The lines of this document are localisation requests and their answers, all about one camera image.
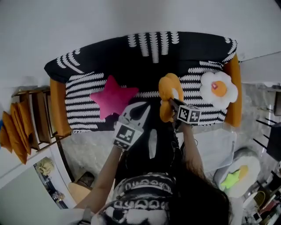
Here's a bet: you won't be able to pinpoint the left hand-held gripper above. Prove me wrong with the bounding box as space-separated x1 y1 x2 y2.
113 102 152 151

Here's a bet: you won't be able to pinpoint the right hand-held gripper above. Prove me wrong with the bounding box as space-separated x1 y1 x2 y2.
168 98 202 126

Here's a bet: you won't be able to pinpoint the orange flower pillow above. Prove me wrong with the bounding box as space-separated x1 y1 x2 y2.
158 73 184 123

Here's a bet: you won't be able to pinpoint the pink star pillow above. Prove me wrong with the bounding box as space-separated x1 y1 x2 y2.
89 75 140 120

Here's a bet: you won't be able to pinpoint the white fried egg pillow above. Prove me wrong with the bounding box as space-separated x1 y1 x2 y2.
199 71 239 110

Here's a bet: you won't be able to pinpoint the clear plastic storage bin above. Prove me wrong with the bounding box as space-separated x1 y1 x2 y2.
177 129 237 174

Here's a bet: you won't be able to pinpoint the person's left forearm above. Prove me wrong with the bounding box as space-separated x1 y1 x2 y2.
74 145 123 211

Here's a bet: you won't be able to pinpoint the person's right forearm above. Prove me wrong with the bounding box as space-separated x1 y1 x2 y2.
181 124 207 176

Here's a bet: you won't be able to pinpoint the person's black trousers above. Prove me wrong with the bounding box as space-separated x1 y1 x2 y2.
115 103 184 187

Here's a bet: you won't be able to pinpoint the black white striped sofa cover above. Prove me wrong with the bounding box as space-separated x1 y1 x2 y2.
43 31 239 134

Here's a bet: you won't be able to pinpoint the black white striped sofa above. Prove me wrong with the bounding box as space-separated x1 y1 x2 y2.
43 31 242 137

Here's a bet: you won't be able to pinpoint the light wooden chair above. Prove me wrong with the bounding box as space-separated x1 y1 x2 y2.
68 171 95 204

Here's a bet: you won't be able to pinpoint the white cabinet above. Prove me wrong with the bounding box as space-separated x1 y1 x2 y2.
239 51 281 84

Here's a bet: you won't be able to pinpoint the wooden shelf rack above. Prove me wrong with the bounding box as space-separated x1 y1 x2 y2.
12 87 66 152

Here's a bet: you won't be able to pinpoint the green star plush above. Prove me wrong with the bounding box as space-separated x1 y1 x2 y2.
220 170 241 191

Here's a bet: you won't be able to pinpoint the person's printed t-shirt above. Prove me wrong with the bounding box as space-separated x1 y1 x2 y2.
54 172 176 225

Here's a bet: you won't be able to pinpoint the round fried egg rug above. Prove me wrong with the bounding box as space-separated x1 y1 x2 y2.
214 147 262 198

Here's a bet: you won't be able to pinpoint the brown chair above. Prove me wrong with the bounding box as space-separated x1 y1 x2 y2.
274 91 281 116

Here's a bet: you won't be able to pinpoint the beige crumpled cloth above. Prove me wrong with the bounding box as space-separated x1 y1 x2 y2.
35 157 55 176

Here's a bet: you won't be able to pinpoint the black chair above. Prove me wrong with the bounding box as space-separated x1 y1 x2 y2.
252 118 281 162

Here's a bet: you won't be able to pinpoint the white curved table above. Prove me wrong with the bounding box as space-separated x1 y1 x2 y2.
0 151 76 225

